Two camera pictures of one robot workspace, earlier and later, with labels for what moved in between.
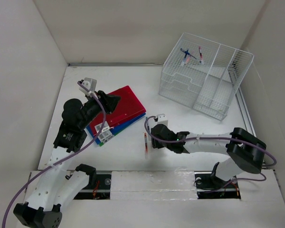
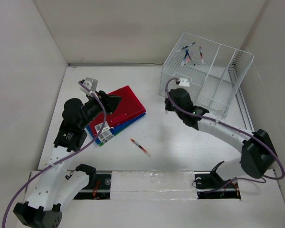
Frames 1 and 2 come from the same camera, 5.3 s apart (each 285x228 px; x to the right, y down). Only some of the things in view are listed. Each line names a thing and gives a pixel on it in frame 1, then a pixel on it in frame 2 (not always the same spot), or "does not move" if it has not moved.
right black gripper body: [157, 143] → [170, 107]
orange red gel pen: [146, 146] → [137, 144]
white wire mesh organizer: [204, 75] does not move
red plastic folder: [128, 108] does not move
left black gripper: [109, 101] does not move
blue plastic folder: [116, 128] does not move
